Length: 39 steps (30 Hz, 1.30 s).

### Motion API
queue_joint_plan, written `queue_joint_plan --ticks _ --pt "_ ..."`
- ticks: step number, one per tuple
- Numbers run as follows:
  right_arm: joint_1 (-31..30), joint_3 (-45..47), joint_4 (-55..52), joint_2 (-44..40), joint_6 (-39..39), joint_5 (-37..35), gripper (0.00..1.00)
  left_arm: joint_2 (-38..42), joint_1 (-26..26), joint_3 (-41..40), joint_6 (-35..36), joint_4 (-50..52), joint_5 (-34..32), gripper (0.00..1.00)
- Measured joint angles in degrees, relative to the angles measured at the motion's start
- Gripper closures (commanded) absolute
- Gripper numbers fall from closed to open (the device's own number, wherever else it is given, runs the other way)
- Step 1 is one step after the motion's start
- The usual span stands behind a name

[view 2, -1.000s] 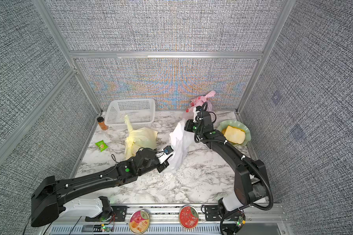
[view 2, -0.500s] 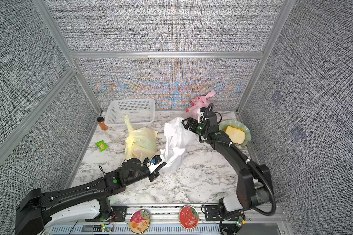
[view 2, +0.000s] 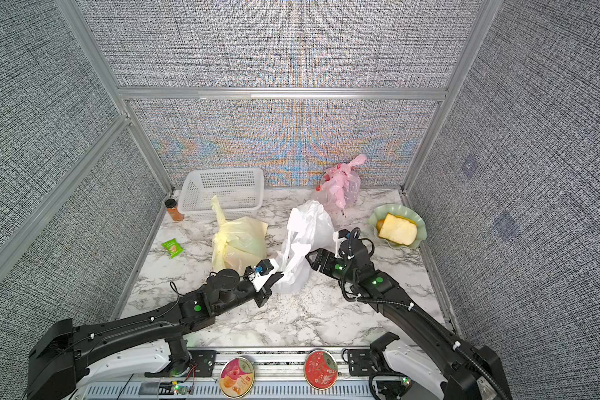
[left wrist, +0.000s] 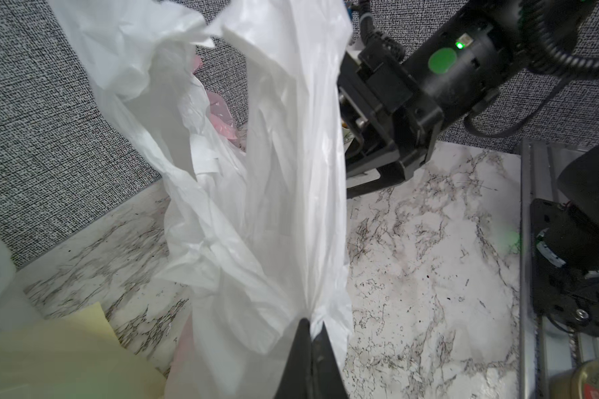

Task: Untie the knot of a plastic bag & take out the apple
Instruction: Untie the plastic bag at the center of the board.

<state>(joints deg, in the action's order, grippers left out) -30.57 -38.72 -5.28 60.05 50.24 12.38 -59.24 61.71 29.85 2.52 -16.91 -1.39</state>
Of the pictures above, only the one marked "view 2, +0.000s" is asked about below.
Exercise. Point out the green glass bowl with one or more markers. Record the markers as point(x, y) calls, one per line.
point(402, 211)

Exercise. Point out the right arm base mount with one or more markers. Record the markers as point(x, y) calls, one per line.
point(383, 382)

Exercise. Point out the white plastic basket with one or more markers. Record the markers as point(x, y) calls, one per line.
point(239, 192)

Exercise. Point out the yellow bread slice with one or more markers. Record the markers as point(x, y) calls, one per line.
point(397, 229)

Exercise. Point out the red round tin lid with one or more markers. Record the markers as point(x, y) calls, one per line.
point(320, 370)

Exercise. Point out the spice jar black lid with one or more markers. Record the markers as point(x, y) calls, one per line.
point(171, 206)

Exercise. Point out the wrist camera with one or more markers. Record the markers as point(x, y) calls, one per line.
point(339, 237)
point(262, 269)

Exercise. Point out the pink plastic bag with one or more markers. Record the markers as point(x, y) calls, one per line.
point(340, 185)

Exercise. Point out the pink round tin lid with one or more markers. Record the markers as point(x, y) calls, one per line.
point(237, 378)

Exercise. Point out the white plastic bag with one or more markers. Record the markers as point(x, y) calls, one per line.
point(309, 228)

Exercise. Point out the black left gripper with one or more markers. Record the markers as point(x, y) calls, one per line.
point(265, 292)

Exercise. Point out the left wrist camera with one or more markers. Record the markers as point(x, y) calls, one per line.
point(262, 269)

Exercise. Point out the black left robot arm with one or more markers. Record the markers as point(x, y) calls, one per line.
point(64, 354)

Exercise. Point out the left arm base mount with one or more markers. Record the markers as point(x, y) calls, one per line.
point(198, 364)

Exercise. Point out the yellow plastic bag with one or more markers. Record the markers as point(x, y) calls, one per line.
point(238, 243)

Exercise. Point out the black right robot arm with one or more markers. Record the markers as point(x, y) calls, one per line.
point(451, 368)

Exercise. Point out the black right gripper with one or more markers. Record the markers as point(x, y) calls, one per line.
point(323, 254)

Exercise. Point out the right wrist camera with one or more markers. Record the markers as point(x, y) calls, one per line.
point(339, 237)

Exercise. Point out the green snack packet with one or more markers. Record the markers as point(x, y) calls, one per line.
point(173, 247)

